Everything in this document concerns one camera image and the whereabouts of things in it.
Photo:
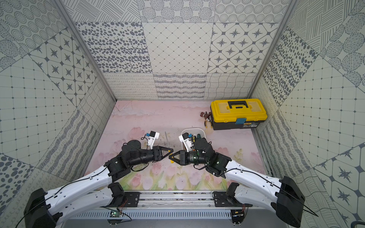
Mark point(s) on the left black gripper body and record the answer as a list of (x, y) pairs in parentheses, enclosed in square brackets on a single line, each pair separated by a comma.
[(158, 154)]

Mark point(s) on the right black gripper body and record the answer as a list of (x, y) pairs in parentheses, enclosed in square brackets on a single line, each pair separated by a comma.
[(192, 157)]

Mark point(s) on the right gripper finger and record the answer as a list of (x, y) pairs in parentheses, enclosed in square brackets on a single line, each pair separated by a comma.
[(175, 159), (176, 154)]

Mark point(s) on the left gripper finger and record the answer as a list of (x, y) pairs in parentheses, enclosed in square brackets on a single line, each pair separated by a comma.
[(161, 148), (164, 154)]

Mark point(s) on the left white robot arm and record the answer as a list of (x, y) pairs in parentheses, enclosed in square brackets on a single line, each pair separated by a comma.
[(47, 209)]

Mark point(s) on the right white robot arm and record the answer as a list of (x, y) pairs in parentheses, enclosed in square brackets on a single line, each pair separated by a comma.
[(281, 196)]

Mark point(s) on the white rectangular storage tray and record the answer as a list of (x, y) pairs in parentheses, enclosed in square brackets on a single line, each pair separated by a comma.
[(195, 131)]

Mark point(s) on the yellow black toolbox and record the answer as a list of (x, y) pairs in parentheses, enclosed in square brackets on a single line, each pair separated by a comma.
[(237, 114)]

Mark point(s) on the green circuit board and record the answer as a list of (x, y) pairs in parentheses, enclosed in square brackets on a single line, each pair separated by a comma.
[(115, 214)]

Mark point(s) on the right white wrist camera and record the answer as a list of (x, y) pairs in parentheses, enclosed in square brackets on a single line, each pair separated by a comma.
[(186, 140)]

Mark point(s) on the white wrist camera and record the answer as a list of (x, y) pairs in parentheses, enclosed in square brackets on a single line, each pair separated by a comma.
[(186, 140), (151, 138)]

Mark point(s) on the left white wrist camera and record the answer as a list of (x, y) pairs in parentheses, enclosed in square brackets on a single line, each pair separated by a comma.
[(151, 138)]

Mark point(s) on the brown clamp with wires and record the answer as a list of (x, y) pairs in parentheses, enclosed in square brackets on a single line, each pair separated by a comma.
[(207, 119)]

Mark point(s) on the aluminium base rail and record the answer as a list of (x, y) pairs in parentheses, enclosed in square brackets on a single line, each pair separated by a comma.
[(171, 205)]

